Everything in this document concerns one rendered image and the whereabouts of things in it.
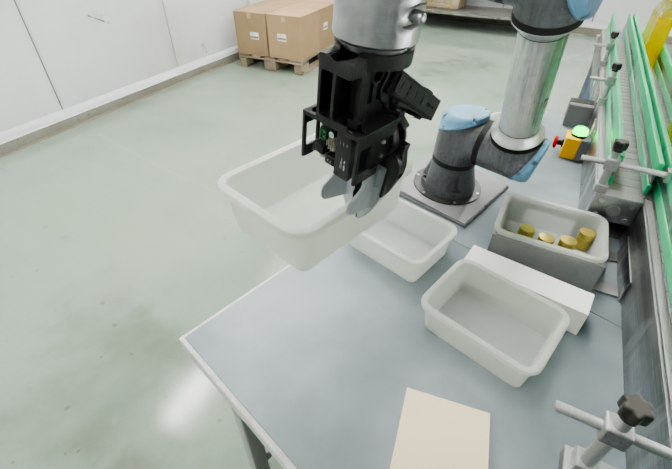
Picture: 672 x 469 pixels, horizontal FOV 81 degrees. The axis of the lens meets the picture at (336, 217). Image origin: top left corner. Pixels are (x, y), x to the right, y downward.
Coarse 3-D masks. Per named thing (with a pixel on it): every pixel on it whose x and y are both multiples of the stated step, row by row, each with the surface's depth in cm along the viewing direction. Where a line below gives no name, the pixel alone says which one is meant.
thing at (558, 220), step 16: (512, 208) 99; (528, 208) 97; (544, 208) 95; (560, 208) 94; (496, 224) 88; (512, 224) 99; (544, 224) 97; (560, 224) 95; (576, 224) 94; (592, 224) 92; (608, 224) 88; (528, 240) 84; (608, 240) 84; (576, 256) 81; (592, 256) 80
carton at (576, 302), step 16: (480, 256) 85; (496, 256) 85; (496, 272) 81; (512, 272) 81; (528, 272) 81; (528, 288) 77; (544, 288) 77; (560, 288) 77; (576, 288) 77; (560, 304) 75; (576, 304) 74; (576, 320) 74
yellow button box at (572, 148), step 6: (570, 132) 128; (564, 138) 130; (570, 138) 125; (576, 138) 125; (588, 138) 125; (564, 144) 126; (570, 144) 125; (576, 144) 125; (582, 144) 124; (588, 144) 123; (564, 150) 127; (570, 150) 126; (576, 150) 126; (582, 150) 125; (564, 156) 128; (570, 156) 127; (576, 156) 127
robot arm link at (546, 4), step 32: (512, 0) 65; (544, 0) 61; (576, 0) 59; (544, 32) 65; (512, 64) 76; (544, 64) 72; (512, 96) 80; (544, 96) 78; (512, 128) 86; (544, 128) 90; (480, 160) 97; (512, 160) 91
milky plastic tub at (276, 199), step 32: (256, 160) 55; (288, 160) 58; (320, 160) 63; (224, 192) 49; (256, 192) 56; (288, 192) 60; (320, 192) 61; (256, 224) 49; (288, 224) 55; (320, 224) 43; (352, 224) 50; (288, 256) 47; (320, 256) 48
